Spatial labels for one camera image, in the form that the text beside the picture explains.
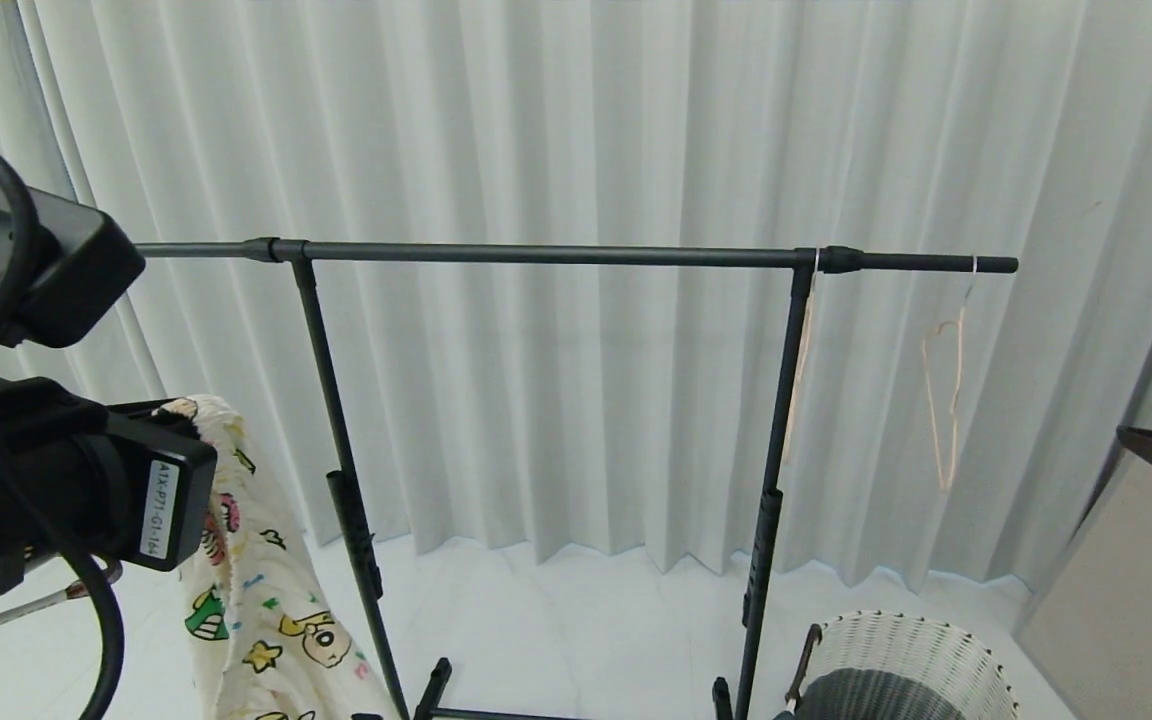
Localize pink clothes hanger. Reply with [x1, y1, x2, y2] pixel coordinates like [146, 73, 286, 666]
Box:
[781, 270, 819, 471]
[921, 270, 979, 494]

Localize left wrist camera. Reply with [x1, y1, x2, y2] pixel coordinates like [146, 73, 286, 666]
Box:
[0, 185, 147, 401]

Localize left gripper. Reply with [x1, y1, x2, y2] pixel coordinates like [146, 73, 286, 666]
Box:
[0, 378, 219, 621]

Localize black clothes rack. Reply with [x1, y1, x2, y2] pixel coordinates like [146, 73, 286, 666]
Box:
[136, 238, 1020, 720]

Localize cream printed garment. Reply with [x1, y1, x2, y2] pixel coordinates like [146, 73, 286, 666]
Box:
[151, 395, 402, 720]

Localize white laundry basket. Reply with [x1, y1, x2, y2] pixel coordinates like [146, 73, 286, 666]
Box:
[781, 610, 1022, 720]

